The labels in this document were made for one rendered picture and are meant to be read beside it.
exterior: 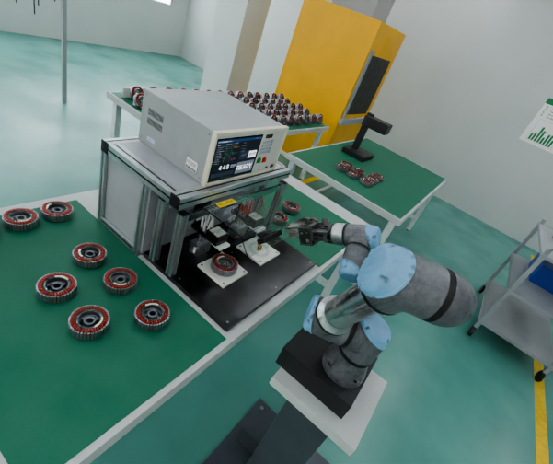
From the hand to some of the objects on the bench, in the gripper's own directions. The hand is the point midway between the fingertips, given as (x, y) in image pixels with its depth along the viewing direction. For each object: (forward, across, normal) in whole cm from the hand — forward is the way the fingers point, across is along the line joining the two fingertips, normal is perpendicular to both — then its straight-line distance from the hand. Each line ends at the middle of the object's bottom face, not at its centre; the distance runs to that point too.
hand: (289, 227), depth 131 cm
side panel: (+63, -1, -32) cm, 71 cm away
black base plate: (+30, +18, +1) cm, 35 cm away
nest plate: (+27, +17, +13) cm, 35 cm away
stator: (+27, +16, -11) cm, 33 cm away
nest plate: (+28, +17, -11) cm, 34 cm away
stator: (+27, +20, -48) cm, 58 cm away
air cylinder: (+40, +10, -11) cm, 43 cm away
